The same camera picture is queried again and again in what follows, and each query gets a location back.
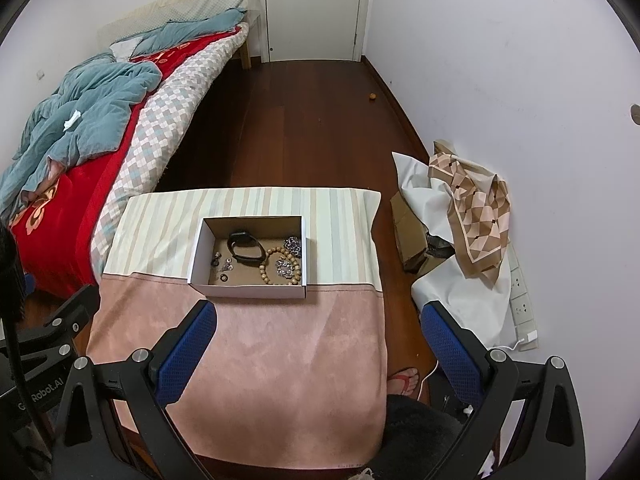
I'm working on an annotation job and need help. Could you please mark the red flip-flop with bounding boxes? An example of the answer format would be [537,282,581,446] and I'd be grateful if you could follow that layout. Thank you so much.
[386,366,420,399]

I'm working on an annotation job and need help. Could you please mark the black fitness band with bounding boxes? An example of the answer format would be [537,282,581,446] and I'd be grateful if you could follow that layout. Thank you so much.
[227,231,266,264]

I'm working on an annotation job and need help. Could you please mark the checkered bedsheet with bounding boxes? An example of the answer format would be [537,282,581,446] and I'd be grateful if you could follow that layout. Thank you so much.
[90,22,251,276]

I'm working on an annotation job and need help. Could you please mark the beige dotted pillow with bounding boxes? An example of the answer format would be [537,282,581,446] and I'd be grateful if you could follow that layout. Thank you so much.
[97,0,256,51]

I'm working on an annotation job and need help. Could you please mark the wooden bead bracelet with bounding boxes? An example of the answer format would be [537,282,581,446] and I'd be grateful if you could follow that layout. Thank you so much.
[258,246,304,286]

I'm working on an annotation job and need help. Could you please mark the pile of cloths and bags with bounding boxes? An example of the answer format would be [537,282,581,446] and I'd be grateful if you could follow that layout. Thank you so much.
[391,151,518,351]

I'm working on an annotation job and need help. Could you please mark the person's dark trousers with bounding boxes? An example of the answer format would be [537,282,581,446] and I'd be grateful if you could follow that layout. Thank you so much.
[370,394,496,480]

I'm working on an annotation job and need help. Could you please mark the brown patterned scarf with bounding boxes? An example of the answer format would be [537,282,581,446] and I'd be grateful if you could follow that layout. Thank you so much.
[427,141,512,288]

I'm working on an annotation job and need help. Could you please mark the brown cardboard box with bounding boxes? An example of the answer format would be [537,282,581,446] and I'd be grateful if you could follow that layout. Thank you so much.
[390,191,431,273]

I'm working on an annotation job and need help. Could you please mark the pink striped tablecloth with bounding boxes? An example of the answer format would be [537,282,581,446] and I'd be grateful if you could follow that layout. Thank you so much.
[86,186,391,466]

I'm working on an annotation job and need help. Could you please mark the wooden bed frame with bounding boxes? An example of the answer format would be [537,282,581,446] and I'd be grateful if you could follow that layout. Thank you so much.
[240,17,261,70]

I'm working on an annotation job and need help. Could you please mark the person's foot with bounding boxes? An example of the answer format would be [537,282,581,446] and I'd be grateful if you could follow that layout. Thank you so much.
[387,367,420,397]

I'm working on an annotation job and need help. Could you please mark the white door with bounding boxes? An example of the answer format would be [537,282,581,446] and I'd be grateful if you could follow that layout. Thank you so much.
[255,0,373,63]

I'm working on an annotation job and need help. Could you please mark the red patterned blanket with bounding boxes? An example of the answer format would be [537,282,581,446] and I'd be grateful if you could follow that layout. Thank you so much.
[10,30,251,296]

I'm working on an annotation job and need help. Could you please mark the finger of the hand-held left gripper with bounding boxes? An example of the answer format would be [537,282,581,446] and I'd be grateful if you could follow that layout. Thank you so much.
[15,284,102,348]
[0,227,33,321]

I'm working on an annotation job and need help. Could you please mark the blue quilt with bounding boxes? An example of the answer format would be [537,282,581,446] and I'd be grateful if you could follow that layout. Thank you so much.
[0,7,248,221]

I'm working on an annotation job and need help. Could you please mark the white power strip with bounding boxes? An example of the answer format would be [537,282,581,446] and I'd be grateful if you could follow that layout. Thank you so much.
[505,245,541,351]

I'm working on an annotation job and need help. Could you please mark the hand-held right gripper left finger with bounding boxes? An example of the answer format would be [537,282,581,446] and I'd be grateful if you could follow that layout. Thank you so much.
[50,300,218,480]

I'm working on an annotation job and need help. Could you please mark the white cardboard box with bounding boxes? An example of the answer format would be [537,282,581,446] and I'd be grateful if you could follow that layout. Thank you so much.
[188,216,308,301]

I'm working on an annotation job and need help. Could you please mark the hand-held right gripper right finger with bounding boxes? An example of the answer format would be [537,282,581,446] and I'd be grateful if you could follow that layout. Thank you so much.
[421,300,587,480]

